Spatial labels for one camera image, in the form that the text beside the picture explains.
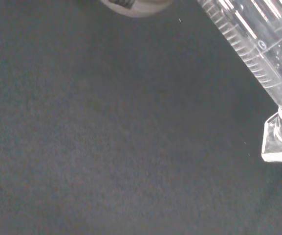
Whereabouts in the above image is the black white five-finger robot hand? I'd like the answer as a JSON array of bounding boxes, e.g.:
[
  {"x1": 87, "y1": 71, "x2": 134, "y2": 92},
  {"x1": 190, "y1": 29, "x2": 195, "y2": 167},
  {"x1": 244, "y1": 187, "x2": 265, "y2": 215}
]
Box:
[{"x1": 98, "y1": 0, "x2": 174, "y2": 18}]

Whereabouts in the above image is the black bench cloth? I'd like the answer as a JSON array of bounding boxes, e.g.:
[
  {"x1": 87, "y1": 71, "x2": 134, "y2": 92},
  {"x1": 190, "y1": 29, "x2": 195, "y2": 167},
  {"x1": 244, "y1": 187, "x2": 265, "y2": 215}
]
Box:
[{"x1": 0, "y1": 0, "x2": 282, "y2": 235}]

